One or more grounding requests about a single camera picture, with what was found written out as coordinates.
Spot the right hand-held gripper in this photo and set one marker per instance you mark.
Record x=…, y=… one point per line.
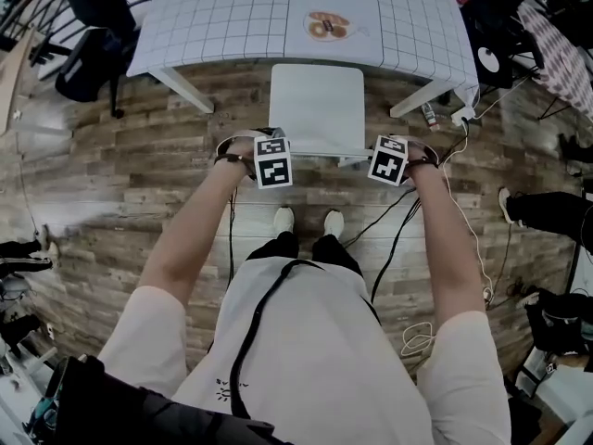
x=388, y=162

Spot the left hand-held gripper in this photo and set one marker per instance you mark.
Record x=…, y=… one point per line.
x=274, y=165

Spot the white chair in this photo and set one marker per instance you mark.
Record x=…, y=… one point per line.
x=315, y=105

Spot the person's left forearm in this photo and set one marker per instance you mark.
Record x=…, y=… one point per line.
x=190, y=239

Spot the person's right forearm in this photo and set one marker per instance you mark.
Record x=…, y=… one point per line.
x=451, y=258

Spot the table with grid tablecloth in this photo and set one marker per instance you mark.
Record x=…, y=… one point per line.
x=185, y=88

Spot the black mesh office chair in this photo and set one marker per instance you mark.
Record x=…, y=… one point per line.
x=502, y=21

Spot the person's right hand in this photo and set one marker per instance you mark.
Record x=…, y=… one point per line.
x=422, y=153

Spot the person's left hand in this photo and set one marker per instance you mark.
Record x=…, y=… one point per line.
x=238, y=144

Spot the person's left white shoe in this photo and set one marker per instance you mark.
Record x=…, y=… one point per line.
x=283, y=219

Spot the person's white shoe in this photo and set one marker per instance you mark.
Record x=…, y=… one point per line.
x=333, y=223
x=283, y=219

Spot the red-labelled plastic bottle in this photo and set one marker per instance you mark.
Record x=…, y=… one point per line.
x=431, y=116

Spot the person's right white shoe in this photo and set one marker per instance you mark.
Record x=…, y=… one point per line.
x=333, y=223

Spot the person's black trousers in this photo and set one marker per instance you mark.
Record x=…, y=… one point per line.
x=282, y=246

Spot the white power strip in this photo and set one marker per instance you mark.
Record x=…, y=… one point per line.
x=461, y=116
x=487, y=294

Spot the white round disc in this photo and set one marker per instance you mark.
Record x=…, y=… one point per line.
x=488, y=59

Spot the white grid-patterned tablecloth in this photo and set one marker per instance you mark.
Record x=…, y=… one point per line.
x=222, y=21

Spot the purple checked cloth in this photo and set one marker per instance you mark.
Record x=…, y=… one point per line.
x=556, y=54

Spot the person's white t-shirt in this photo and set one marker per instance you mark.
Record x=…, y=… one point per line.
x=319, y=364

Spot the light wooden desk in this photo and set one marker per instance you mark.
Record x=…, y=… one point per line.
x=14, y=81

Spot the black chest-mounted device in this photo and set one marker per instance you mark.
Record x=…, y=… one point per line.
x=129, y=410

